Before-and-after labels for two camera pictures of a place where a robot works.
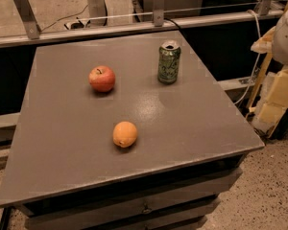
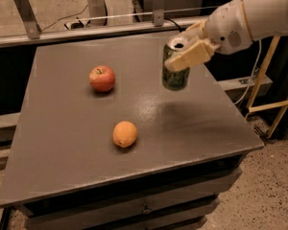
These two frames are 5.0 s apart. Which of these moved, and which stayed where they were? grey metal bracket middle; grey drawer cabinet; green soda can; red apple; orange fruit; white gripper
Moved: green soda can; white gripper
Stayed: grey drawer cabinet; red apple; grey metal bracket middle; orange fruit
